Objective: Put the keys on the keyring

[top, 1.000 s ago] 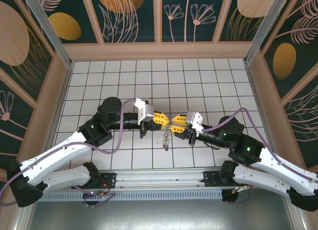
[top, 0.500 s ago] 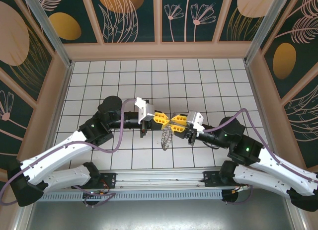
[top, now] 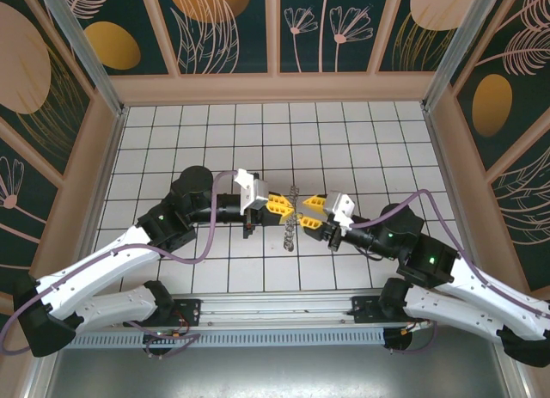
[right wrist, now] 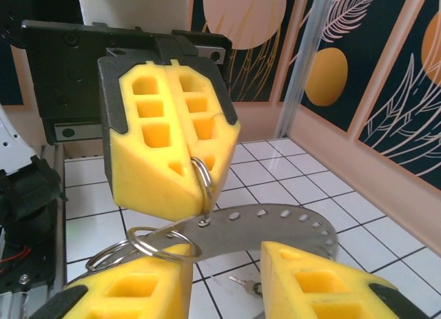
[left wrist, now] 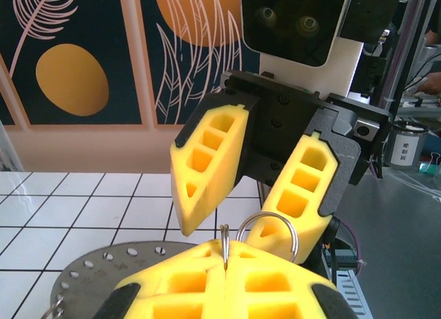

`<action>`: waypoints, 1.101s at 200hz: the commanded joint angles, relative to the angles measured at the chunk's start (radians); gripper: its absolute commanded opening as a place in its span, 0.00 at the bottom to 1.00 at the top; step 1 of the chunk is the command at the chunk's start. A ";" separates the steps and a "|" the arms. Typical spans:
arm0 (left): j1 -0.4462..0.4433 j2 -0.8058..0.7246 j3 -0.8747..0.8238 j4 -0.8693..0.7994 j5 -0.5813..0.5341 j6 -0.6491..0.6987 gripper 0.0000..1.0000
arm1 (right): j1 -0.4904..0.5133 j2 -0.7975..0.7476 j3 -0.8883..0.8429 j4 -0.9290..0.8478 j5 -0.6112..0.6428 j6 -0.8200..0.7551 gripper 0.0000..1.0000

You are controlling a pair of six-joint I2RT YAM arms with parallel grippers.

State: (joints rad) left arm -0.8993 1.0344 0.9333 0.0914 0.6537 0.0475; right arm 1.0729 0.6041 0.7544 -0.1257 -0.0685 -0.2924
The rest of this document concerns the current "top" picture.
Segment black arm base mounting plate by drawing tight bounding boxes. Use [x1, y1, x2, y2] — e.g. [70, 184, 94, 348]
[351, 294, 390, 326]
[123, 297, 203, 328]

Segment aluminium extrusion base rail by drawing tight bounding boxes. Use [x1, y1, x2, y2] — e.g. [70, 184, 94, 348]
[171, 291, 431, 328]

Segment aluminium frame post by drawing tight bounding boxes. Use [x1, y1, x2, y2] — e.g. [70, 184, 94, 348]
[419, 0, 503, 112]
[34, 0, 129, 118]

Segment grey metal sheet panel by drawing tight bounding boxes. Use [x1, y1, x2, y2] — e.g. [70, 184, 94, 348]
[42, 345, 528, 398]

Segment thin red wire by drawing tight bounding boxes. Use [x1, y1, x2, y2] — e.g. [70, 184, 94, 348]
[169, 314, 193, 335]

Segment grey slotted cable duct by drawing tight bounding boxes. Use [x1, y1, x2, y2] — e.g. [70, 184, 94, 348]
[75, 328, 387, 348]

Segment aluminium side rail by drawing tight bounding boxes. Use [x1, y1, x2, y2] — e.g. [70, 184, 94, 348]
[423, 107, 474, 261]

